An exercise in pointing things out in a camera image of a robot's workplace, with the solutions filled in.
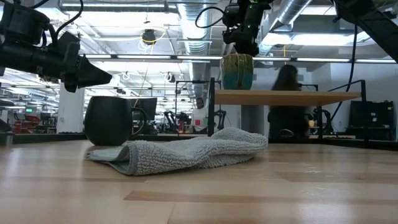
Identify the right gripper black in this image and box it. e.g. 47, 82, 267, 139
222, 0, 275, 57

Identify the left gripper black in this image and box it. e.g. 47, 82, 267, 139
0, 32, 113, 93

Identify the green brown glazed mug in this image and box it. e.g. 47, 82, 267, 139
220, 53, 254, 91

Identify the black mug yellow inside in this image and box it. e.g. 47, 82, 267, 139
84, 95, 148, 147

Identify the white pillar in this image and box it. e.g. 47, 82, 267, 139
56, 83, 85, 134

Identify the dark background monitor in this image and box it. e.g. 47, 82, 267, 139
132, 97, 158, 123

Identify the person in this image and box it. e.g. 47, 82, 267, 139
267, 64, 312, 141
190, 97, 210, 134

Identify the grey dome object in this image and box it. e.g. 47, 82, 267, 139
277, 128, 295, 139

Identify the grey terry cloth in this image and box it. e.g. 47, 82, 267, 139
85, 126, 269, 177

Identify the black equipment case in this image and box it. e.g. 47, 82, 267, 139
348, 100, 395, 141

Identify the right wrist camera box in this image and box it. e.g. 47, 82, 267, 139
222, 2, 242, 27

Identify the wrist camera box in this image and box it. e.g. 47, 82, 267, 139
0, 2, 50, 43
222, 2, 242, 27

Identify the silver ceiling duct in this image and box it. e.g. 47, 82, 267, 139
257, 0, 312, 54
177, 0, 213, 82

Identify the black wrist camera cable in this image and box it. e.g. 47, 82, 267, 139
195, 6, 225, 29

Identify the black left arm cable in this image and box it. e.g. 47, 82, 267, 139
55, 0, 85, 35

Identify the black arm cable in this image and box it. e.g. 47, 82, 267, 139
55, 0, 85, 35
329, 24, 358, 125

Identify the black shelf post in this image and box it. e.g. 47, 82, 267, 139
207, 77, 216, 137

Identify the hanging black cable reel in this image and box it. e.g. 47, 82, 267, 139
141, 29, 158, 45

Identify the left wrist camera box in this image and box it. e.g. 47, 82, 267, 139
0, 2, 50, 43

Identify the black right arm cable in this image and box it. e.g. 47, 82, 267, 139
329, 24, 358, 125

